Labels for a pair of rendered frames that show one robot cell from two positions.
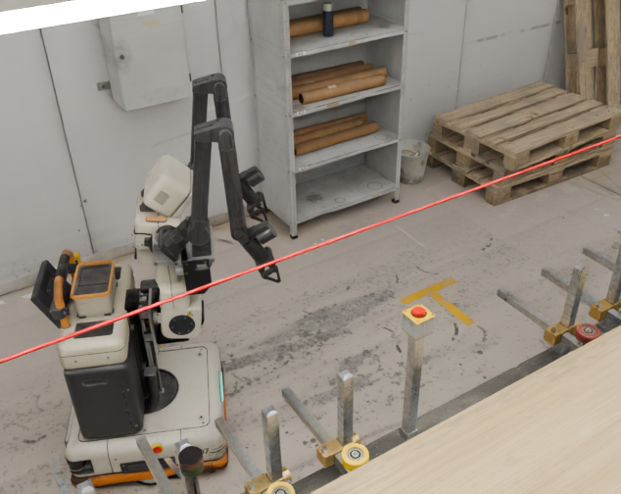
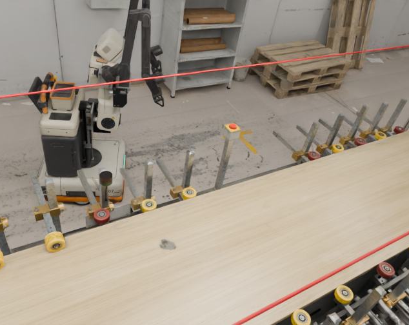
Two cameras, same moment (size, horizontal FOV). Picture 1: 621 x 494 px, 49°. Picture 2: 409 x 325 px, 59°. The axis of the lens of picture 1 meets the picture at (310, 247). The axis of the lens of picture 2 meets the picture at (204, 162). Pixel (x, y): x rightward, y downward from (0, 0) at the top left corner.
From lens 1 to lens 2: 0.21 m
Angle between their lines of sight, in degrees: 8
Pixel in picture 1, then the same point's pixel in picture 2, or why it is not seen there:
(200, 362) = (114, 147)
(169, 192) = (111, 47)
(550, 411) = (289, 187)
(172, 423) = (96, 175)
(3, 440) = (3, 173)
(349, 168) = (207, 66)
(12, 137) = (24, 11)
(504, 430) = (265, 192)
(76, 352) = (49, 126)
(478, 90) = (280, 38)
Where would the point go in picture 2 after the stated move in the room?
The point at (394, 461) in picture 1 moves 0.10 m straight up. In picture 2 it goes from (208, 198) to (211, 186)
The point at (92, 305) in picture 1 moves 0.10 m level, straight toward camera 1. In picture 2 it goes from (60, 104) to (62, 111)
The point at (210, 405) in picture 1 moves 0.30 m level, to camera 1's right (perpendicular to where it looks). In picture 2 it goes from (117, 169) to (153, 173)
